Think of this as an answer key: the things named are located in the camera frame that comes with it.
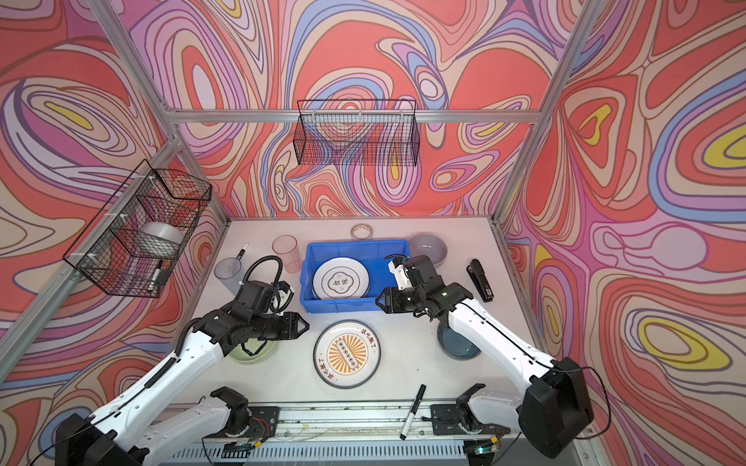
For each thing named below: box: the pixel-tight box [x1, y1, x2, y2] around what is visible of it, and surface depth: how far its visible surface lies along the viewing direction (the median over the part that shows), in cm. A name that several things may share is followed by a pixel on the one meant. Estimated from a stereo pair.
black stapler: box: [466, 259, 494, 303], surface depth 101 cm
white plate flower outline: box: [311, 256, 371, 300], surface depth 101 cm
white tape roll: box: [138, 221, 184, 259], surface depth 74 cm
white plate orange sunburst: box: [312, 319, 382, 390], surface depth 85 cm
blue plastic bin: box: [300, 239, 411, 314], surface depth 101 cm
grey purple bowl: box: [409, 232, 448, 267], surface depth 107 cm
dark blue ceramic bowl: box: [437, 321, 482, 360], surface depth 87 cm
